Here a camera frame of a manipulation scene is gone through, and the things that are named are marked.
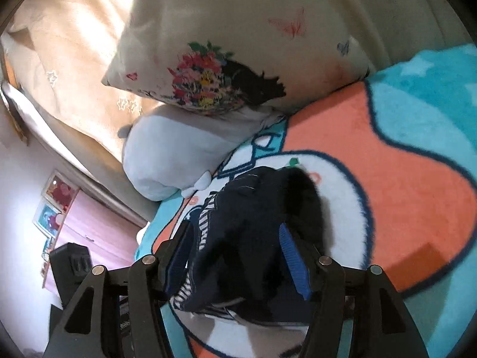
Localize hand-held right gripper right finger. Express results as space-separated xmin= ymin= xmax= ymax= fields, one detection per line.
xmin=278 ymin=222 xmax=432 ymax=358

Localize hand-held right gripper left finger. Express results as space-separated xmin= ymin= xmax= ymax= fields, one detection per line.
xmin=43 ymin=218 xmax=197 ymax=358

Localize striped pants with navy patches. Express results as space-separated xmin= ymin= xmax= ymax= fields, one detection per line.
xmin=169 ymin=166 xmax=351 ymax=327

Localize pink cabinet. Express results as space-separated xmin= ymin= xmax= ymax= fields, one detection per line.
xmin=42 ymin=190 xmax=148 ymax=290

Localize pale blue plush toy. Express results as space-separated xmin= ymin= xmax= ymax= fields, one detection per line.
xmin=118 ymin=102 xmax=287 ymax=203

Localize turquoise printed star blanket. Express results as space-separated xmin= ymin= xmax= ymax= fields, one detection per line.
xmin=136 ymin=43 xmax=477 ymax=358

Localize beige curtain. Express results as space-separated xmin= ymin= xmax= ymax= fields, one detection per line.
xmin=0 ymin=0 xmax=463 ymax=229

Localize beige floral print pillow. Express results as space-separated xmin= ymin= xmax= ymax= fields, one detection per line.
xmin=101 ymin=0 xmax=377 ymax=117

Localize blue framed wall picture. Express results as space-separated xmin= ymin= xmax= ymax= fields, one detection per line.
xmin=33 ymin=199 xmax=68 ymax=238

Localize red framed wall picture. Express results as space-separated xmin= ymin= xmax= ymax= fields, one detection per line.
xmin=41 ymin=171 xmax=80 ymax=214

